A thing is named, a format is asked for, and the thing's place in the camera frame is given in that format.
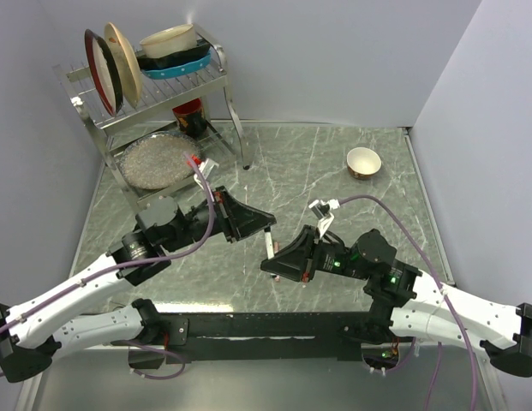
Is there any purple cable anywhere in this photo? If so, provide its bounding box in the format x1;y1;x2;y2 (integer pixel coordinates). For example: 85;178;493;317
333;194;481;411
0;150;218;381

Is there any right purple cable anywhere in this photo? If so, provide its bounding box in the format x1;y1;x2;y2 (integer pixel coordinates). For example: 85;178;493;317
333;194;481;411

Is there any steel dish rack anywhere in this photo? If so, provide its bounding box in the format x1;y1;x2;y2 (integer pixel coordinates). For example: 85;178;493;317
53;24;253;212

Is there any black white pen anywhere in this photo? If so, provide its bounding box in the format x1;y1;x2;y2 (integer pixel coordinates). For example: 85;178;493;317
264;231;275;259

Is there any beige plate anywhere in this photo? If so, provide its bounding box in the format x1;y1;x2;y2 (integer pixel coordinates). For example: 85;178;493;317
104;22;142;109

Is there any red black rimmed plate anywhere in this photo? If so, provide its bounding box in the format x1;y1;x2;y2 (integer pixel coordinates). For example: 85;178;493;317
84;29;123;117

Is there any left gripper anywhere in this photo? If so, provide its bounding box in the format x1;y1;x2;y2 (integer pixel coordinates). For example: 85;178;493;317
163;186;277;253

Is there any red black cup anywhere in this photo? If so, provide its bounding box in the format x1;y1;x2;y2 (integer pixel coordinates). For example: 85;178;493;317
172;98;207;138

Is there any pink marker pen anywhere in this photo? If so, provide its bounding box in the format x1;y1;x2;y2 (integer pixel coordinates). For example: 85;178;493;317
273;241;280;283

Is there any small cream bowl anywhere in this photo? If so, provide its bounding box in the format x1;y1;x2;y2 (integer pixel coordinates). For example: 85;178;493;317
346;147;382;180

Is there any clear glass plate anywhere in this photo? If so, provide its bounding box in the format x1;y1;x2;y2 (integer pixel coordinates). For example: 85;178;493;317
119;131;201;191

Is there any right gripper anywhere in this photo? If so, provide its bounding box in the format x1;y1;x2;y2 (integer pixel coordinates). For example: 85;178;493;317
260;224;371;282

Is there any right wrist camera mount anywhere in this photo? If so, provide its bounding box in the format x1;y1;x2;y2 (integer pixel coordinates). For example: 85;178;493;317
308;199;340;239

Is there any black base bar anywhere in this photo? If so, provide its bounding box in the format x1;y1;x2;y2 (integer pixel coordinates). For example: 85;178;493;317
140;312;410;362

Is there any cream bowl on rack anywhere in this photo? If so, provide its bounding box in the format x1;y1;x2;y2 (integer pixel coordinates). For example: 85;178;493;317
140;24;197;58

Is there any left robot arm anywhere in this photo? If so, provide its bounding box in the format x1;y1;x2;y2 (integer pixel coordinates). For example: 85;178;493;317
0;187;276;383

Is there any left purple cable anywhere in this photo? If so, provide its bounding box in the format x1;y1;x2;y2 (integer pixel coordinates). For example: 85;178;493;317
0;150;218;381

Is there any blue dotted dish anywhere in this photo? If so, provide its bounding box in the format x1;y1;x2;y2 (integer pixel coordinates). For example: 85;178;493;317
141;52;212;80

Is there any black tray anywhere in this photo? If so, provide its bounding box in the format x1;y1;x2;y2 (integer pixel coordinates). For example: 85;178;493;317
137;39;211;71

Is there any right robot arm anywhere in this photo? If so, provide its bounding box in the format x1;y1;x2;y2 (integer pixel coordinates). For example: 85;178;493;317
260;225;532;378

